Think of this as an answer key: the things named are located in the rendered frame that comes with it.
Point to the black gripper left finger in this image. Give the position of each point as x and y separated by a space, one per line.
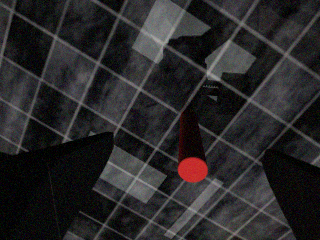
42 191

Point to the red peg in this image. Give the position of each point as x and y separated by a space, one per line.
192 165

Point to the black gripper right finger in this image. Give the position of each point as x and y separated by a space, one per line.
296 186

